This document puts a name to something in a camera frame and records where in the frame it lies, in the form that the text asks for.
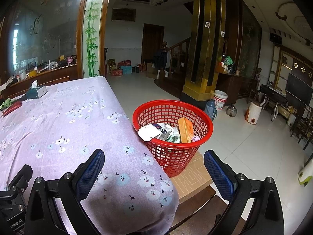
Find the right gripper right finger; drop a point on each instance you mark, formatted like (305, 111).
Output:
(266, 215)

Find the orange box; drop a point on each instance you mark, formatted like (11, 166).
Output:
(186, 130)

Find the black television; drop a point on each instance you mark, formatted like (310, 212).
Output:
(299, 89)

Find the white paint bucket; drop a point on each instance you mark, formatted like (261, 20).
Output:
(220, 98)

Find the red flat pouch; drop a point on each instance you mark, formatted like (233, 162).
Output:
(12, 108)

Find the metal kettle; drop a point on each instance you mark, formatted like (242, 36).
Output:
(231, 110)

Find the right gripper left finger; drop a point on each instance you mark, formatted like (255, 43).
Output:
(42, 215)

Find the blue thermos jug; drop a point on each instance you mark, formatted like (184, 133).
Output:
(210, 109)

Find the floral purple bed sheet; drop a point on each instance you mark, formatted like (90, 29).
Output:
(57, 132)

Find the teal tissue box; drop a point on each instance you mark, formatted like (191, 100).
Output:
(36, 91)

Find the pink crumpled ball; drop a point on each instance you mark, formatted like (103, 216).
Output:
(195, 138)

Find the white blue medicine box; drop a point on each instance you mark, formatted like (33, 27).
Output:
(159, 131)

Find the green cloth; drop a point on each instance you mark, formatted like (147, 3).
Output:
(7, 103)

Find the wooden headboard shelf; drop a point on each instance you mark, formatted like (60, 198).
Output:
(47, 78)

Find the white orange appliance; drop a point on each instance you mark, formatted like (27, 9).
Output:
(253, 112)

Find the red plastic mesh basket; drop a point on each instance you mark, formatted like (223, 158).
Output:
(173, 158)

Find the teal white tissue pack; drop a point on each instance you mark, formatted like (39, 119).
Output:
(174, 136)

